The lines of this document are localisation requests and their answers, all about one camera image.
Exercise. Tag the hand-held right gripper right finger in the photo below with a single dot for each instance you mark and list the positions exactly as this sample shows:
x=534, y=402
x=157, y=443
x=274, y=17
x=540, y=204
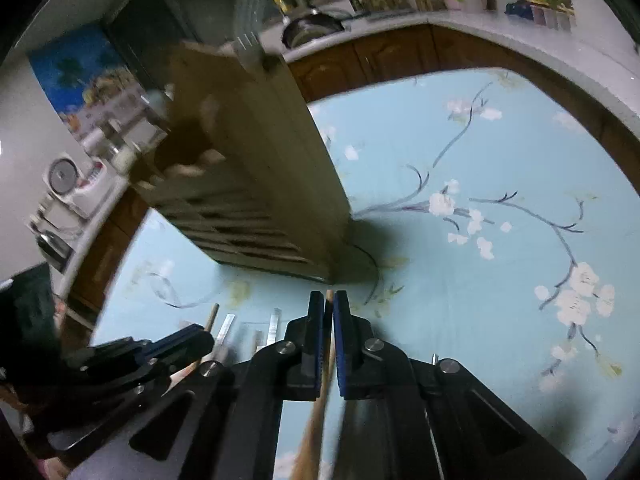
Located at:
x=341, y=332

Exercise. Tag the black wok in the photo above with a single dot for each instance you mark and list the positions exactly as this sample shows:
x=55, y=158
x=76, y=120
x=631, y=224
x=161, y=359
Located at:
x=310, y=27

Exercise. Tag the brown wooden base cabinets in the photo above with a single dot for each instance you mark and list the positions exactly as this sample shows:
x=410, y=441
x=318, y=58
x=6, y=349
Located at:
x=390, y=55

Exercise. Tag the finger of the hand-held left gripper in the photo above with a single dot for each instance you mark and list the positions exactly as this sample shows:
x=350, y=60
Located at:
x=185, y=342
x=115, y=400

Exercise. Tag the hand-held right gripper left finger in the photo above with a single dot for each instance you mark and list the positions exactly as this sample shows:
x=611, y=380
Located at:
x=316, y=330

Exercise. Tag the white kitchen countertop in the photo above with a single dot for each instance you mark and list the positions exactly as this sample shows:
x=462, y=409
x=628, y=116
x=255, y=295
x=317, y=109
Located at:
x=550, y=55

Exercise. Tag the white rice cooker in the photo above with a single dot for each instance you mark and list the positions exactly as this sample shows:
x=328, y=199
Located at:
x=70, y=185

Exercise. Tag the tropical fruit wall poster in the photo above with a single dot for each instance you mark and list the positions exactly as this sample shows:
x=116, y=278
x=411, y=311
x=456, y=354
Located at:
x=80, y=75

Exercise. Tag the steel electric kettle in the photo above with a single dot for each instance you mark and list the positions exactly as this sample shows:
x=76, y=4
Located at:
x=52, y=250

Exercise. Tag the row of pink cups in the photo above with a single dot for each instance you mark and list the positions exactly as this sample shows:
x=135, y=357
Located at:
x=550, y=17

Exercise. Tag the blue container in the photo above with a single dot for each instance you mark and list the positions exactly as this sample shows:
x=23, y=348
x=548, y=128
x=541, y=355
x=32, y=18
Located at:
x=517, y=9

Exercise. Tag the wooden utensil holder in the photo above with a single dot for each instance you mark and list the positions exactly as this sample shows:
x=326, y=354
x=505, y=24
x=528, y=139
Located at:
x=280, y=160

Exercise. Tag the dark kitchen window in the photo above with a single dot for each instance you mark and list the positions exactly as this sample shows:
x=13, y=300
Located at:
x=200, y=5

